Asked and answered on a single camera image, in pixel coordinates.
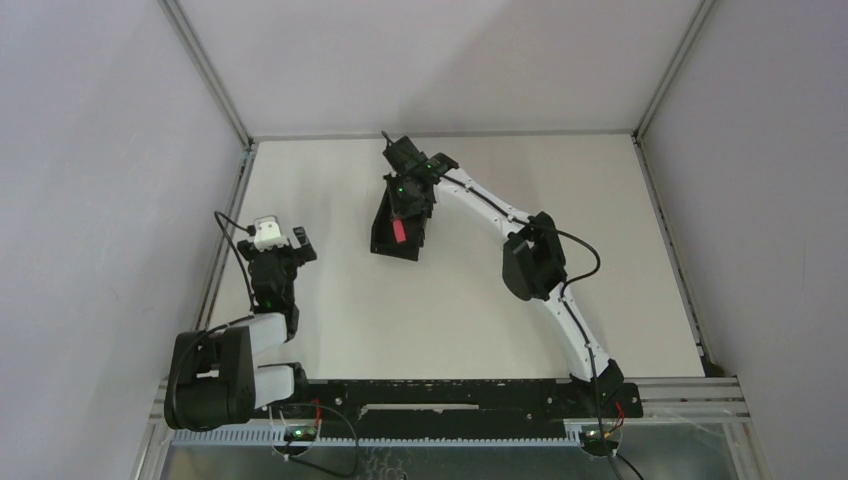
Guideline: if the red handled screwdriver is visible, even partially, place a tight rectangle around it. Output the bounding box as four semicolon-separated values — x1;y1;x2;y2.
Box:
391;218;407;244

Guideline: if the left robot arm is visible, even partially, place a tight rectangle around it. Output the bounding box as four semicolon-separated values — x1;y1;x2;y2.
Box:
163;219;317;432

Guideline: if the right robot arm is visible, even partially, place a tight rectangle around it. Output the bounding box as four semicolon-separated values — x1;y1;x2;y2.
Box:
370;136;624;416

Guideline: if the black plastic storage bin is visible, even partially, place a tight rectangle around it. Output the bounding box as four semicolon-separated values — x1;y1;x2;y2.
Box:
370;187;433;261

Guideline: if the left electronics board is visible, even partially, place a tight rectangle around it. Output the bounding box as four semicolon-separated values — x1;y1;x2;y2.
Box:
283;426;318;443

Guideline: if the electronics board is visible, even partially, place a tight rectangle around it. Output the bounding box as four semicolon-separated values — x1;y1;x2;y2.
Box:
283;426;318;443
578;429;619;458

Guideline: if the right electronics board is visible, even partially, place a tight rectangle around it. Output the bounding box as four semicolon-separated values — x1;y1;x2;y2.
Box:
578;429;619;458

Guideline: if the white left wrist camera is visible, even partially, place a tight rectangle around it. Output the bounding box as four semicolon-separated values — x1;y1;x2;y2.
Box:
252;215;290;251

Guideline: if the left black cable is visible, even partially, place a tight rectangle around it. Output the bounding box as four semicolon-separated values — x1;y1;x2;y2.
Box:
213;210;258;313

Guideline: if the grey slotted cable duct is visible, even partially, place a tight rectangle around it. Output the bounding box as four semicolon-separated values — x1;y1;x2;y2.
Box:
171;423;582;447

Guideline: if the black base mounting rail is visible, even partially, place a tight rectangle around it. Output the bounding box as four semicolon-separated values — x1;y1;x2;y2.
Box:
298;379;644;438

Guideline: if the aluminium frame profile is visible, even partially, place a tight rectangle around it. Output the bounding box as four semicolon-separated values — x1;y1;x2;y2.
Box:
631;135;750;422

